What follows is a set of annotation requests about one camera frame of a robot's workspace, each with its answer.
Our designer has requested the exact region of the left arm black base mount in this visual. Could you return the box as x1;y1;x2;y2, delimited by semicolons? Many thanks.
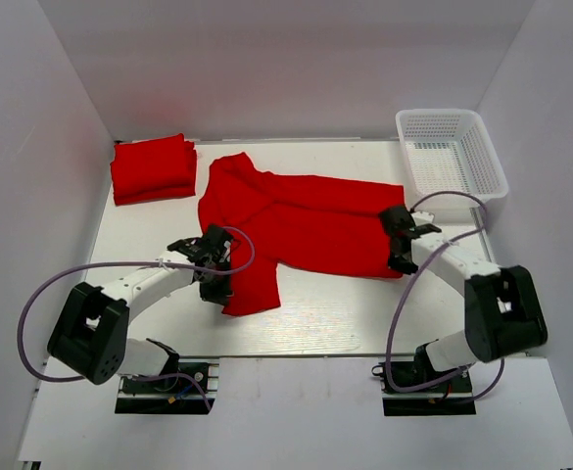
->
115;358;219;415

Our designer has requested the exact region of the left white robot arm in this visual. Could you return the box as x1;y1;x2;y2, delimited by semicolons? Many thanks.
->
47;224;235;391

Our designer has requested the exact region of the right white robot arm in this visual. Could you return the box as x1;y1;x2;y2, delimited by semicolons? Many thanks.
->
378;206;549;391

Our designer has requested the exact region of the white plastic mesh basket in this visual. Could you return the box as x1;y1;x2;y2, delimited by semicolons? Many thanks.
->
396;109;508;223

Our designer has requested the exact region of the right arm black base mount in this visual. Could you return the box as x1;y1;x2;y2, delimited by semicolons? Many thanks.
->
371;356;476;418

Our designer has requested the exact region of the folded red t-shirt stack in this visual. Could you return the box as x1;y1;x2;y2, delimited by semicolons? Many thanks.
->
110;134;198;206

